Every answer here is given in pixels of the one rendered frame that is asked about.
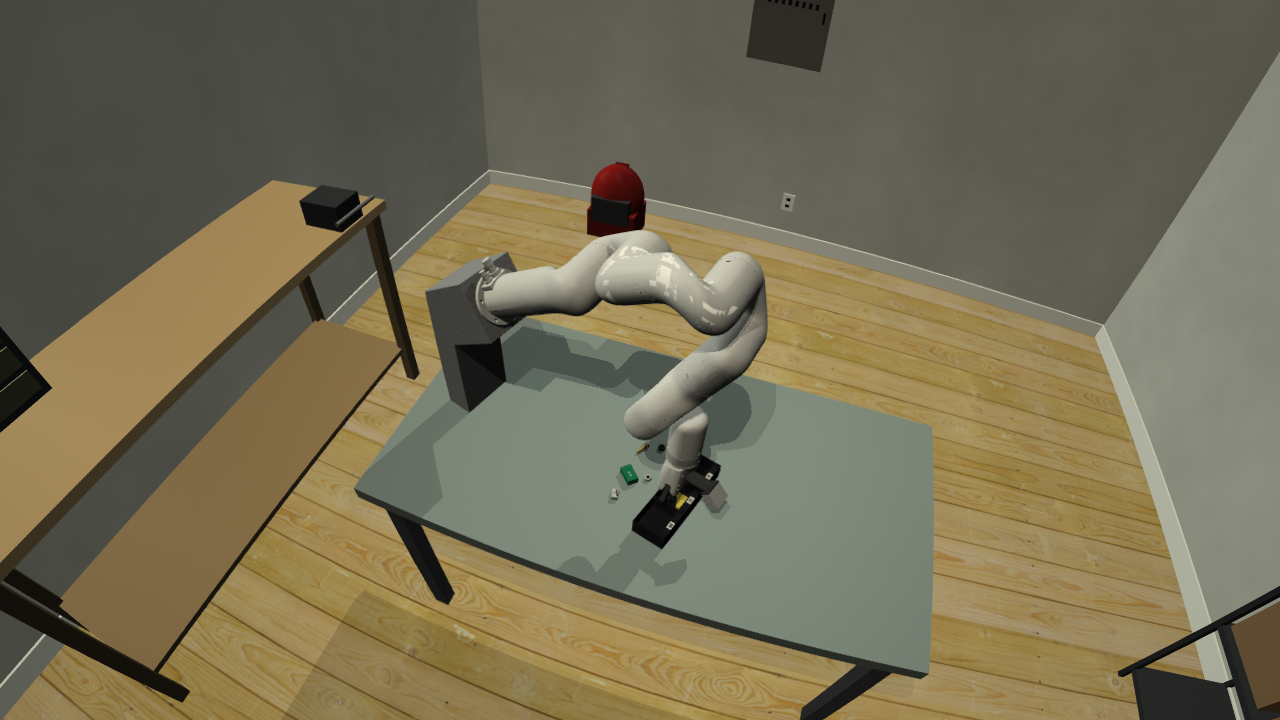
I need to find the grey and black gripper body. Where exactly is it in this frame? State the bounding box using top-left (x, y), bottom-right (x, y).
top-left (658, 456), bottom-right (698, 497)

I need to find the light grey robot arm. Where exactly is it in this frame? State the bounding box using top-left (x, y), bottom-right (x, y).
top-left (476, 231), bottom-right (768, 468)

